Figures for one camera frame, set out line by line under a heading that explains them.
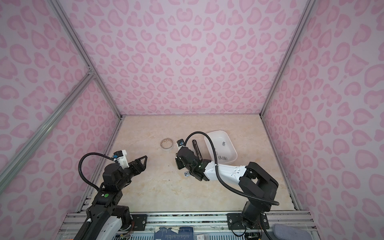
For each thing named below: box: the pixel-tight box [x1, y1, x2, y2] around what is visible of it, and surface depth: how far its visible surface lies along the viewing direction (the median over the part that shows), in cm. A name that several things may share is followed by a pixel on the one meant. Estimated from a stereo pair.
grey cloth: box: [273, 223, 313, 240], surface depth 69 cm
